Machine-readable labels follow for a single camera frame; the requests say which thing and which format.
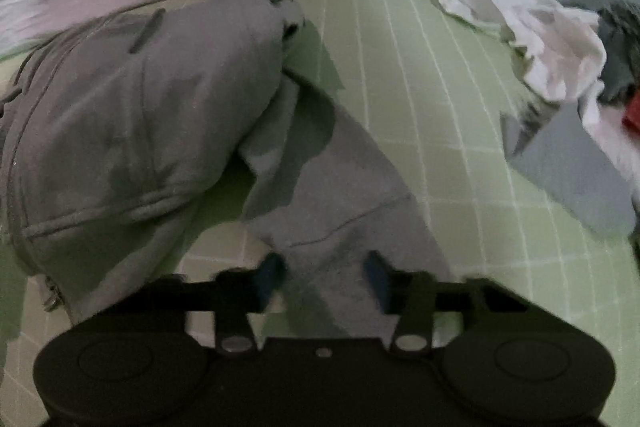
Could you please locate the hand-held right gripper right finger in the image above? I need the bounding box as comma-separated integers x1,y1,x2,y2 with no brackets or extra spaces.
365,250,527,355

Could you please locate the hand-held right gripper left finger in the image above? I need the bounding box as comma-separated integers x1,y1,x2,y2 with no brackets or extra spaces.
144,252,289,355

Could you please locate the grey zip hoodie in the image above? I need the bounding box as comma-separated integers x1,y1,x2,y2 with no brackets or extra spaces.
0,0,457,344

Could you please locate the pile of mixed clothes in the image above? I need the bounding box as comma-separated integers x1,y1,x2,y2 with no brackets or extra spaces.
437,0,640,202

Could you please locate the grey-blue garment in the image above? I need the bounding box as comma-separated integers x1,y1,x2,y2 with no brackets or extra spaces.
500,99,639,236

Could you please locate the red garment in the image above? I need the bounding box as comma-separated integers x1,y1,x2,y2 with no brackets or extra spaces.
621,91,640,131

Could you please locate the dark grey garment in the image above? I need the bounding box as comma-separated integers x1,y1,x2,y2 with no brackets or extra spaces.
597,1,640,104

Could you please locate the white bed cloth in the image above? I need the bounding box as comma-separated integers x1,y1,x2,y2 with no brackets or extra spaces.
0,0,236,62

